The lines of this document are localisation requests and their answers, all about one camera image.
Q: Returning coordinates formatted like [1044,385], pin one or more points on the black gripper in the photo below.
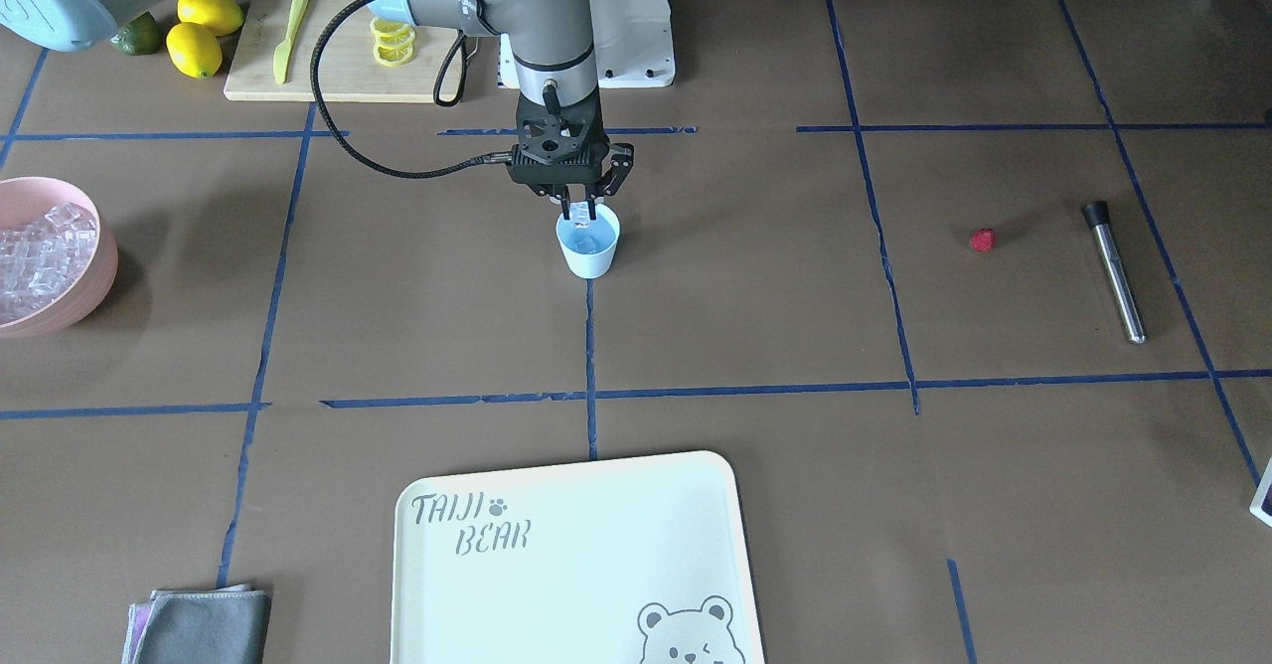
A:
[621,165]

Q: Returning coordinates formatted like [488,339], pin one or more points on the clear ice cube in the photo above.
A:
[586,242]
[578,212]

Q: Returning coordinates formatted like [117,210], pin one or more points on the red strawberry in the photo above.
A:
[983,240]

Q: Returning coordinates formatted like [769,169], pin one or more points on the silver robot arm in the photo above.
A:
[546,36]

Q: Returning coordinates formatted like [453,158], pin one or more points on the light blue plastic cup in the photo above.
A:
[590,265]

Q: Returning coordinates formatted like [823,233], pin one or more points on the pink bowl of ice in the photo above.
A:
[59,256]

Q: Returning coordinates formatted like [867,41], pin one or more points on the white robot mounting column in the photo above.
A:
[632,46]

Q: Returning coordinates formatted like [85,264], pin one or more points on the yellow lemon slices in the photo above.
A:
[394,43]

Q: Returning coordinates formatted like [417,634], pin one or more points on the cream bear serving tray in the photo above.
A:
[629,560]

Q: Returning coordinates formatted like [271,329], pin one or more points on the bamboo cutting board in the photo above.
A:
[348,71]

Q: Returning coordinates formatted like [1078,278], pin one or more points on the green avocado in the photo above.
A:
[142,36]

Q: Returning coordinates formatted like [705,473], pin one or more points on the steel muddler black tip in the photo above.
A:
[1097,217]

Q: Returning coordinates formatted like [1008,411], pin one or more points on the grey folded cloth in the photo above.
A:
[177,625]

